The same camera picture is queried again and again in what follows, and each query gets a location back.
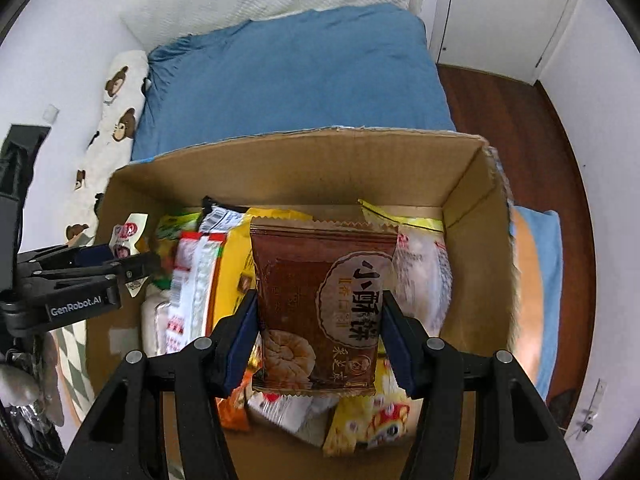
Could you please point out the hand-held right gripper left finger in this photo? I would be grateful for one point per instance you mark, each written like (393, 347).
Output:
(242, 335)

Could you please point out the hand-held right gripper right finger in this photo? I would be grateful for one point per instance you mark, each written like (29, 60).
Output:
(397, 340)

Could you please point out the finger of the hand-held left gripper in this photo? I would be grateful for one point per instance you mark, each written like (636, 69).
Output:
(140, 266)
(90, 254)

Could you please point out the small white face-print packet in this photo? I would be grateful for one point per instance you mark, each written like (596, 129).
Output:
(131, 230)

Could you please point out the small green yellow packet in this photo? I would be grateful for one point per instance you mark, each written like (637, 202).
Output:
(175, 227)

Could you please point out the translucent yellow cake packet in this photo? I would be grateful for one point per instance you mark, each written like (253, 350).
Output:
(425, 270)

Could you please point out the brown pastry packet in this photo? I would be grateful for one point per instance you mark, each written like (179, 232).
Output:
(300, 285)

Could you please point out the cardboard box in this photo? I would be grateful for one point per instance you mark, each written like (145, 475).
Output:
(350, 170)

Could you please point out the red white long packet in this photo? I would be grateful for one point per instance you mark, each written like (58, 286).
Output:
(197, 280)

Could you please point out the green white checkered mat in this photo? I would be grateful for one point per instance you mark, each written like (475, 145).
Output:
(75, 375)

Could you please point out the orange snack packet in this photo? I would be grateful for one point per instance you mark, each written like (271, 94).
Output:
(235, 405)

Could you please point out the plain yellow snack packet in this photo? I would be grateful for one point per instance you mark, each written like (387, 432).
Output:
(235, 260)

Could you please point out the yellow panda snack packet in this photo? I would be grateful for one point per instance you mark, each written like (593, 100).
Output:
(370, 425)

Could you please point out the white plastic bag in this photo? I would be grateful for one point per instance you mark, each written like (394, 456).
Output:
(20, 385)

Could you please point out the black white snack packet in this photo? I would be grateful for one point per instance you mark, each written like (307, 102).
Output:
(220, 215)

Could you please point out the white red-print snack packet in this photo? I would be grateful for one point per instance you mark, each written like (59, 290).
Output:
(295, 420)

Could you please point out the orange cushion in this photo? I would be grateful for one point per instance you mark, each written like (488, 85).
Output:
(527, 300)

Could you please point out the bear print pillow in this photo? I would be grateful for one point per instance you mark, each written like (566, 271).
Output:
(117, 110)

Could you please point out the light blue cloth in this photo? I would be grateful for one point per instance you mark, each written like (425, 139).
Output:
(552, 285)

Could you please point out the blue bed sheet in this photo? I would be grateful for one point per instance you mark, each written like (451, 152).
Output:
(300, 75)

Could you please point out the white wardrobe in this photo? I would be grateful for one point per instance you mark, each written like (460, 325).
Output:
(500, 20)

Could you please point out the white wall socket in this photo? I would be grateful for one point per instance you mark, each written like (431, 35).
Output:
(50, 113)

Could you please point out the white wall bracket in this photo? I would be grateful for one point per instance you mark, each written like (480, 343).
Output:
(594, 410)

